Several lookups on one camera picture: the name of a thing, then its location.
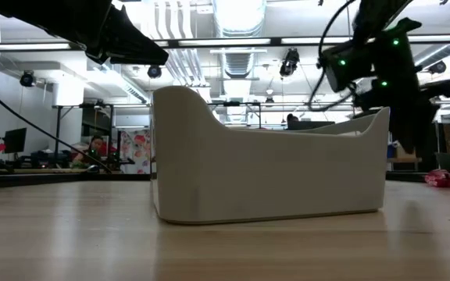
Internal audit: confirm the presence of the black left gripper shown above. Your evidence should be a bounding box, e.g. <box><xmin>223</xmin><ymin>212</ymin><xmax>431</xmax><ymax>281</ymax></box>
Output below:
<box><xmin>80</xmin><ymin>0</ymin><xmax>170</xmax><ymax>66</ymax></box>

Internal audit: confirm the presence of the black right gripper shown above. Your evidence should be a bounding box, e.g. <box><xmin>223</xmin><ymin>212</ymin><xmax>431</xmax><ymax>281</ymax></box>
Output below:
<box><xmin>318</xmin><ymin>17</ymin><xmax>450</xmax><ymax>157</ymax></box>

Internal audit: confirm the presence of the red candy bar wrapper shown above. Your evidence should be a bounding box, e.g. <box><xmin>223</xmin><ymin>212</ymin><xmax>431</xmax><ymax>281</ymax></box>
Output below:
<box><xmin>423</xmin><ymin>169</ymin><xmax>450</xmax><ymax>189</ymax></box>

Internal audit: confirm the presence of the black ceiling spotlight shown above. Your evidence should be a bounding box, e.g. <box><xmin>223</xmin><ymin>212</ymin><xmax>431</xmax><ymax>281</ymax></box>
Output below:
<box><xmin>147</xmin><ymin>64</ymin><xmax>163</xmax><ymax>80</ymax></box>
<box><xmin>19</xmin><ymin>69</ymin><xmax>37</xmax><ymax>87</ymax></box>
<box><xmin>427</xmin><ymin>59</ymin><xmax>448</xmax><ymax>75</ymax></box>
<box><xmin>279</xmin><ymin>48</ymin><xmax>301</xmax><ymax>78</ymax></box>

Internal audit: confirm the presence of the black overhead crossbar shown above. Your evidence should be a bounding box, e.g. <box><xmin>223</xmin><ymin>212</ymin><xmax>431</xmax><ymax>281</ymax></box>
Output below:
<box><xmin>0</xmin><ymin>34</ymin><xmax>450</xmax><ymax>52</ymax></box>

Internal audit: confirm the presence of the black wide monitor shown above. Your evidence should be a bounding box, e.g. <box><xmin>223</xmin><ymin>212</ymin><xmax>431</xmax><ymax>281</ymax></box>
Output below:
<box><xmin>287</xmin><ymin>120</ymin><xmax>336</xmax><ymax>132</ymax></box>

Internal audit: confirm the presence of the floral poster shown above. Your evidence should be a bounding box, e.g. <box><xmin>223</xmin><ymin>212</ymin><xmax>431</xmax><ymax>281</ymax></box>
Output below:
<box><xmin>120</xmin><ymin>129</ymin><xmax>152</xmax><ymax>175</ymax></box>

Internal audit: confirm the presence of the black computer monitor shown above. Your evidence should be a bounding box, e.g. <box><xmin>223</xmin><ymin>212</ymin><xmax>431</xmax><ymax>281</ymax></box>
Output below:
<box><xmin>2</xmin><ymin>127</ymin><xmax>27</xmax><ymax>154</ymax></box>

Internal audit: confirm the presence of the light grey plastic bin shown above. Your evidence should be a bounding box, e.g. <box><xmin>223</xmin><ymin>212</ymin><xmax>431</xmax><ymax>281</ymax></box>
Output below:
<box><xmin>150</xmin><ymin>85</ymin><xmax>391</xmax><ymax>226</ymax></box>

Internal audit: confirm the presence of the black metal workstation frame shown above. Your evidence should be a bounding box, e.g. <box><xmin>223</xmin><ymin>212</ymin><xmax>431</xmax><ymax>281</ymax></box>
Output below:
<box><xmin>52</xmin><ymin>101</ymin><xmax>152</xmax><ymax>173</ymax></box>

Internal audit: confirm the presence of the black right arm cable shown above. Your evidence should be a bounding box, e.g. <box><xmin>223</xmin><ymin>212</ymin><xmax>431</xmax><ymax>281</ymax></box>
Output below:
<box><xmin>309</xmin><ymin>0</ymin><xmax>361</xmax><ymax>113</ymax></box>

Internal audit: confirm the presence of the black aluminium table frame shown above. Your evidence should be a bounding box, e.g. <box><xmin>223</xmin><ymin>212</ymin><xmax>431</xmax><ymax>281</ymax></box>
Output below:
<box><xmin>0</xmin><ymin>170</ymin><xmax>450</xmax><ymax>191</ymax></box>

